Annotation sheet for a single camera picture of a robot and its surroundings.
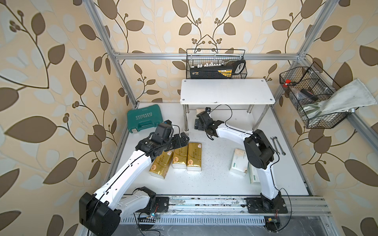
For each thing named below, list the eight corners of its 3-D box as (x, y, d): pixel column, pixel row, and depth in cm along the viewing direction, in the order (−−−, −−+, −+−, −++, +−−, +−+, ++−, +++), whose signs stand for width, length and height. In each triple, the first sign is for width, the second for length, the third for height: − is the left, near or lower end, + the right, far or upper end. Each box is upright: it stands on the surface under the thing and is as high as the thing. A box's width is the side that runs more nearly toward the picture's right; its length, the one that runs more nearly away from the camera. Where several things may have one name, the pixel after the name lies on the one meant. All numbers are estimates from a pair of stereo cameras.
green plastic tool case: (131, 134, 104) (128, 130, 99) (128, 115, 115) (125, 110, 111) (165, 124, 110) (164, 119, 105) (159, 107, 121) (158, 102, 117)
